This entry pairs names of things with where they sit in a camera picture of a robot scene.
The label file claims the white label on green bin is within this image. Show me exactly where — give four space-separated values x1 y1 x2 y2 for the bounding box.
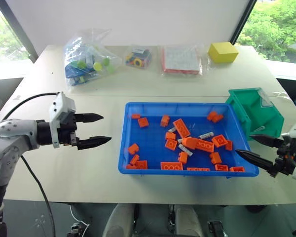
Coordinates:
258 90 273 109

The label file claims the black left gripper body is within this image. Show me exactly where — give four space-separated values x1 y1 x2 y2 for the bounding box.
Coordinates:
58 112 80 149

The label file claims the green plastic bin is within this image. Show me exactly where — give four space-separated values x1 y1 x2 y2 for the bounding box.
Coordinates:
224 87 285 142

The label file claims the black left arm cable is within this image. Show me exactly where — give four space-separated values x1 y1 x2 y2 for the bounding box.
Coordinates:
0 92 60 121

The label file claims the clear bag of green toys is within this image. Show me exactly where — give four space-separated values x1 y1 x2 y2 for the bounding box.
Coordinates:
64 28 123 91

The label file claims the bagged red white card stack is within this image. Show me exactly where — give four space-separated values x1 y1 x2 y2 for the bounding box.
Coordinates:
159 44 203 77

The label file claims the clear bag of colourful rings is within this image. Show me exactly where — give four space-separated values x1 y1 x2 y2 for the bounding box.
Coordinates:
124 44 153 70

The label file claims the yellow block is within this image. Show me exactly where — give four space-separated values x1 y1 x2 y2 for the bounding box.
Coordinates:
207 41 239 64

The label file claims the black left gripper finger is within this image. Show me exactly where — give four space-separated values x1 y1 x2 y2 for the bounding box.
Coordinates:
77 136 112 151
75 113 105 124

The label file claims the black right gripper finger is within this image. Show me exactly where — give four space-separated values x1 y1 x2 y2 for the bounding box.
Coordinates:
250 134 285 149
235 149 277 174

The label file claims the dark window frame post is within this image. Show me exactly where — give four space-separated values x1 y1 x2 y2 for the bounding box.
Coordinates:
230 0 259 45
0 0 38 64

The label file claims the grey rounded shape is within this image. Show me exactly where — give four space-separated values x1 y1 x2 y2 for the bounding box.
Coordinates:
102 203 139 237
174 204 205 237

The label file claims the black hanging cable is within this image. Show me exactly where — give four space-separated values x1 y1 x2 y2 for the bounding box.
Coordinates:
20 155 57 237

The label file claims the orange curved slope toy brick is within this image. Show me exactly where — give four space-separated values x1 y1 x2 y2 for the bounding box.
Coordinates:
182 137 200 151

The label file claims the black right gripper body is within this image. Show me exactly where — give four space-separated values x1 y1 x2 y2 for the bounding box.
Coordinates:
270 137 296 177

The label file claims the blue plastic tray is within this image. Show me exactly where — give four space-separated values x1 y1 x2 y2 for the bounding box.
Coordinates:
118 102 259 176

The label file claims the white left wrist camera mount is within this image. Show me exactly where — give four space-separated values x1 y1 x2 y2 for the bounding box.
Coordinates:
48 91 76 149

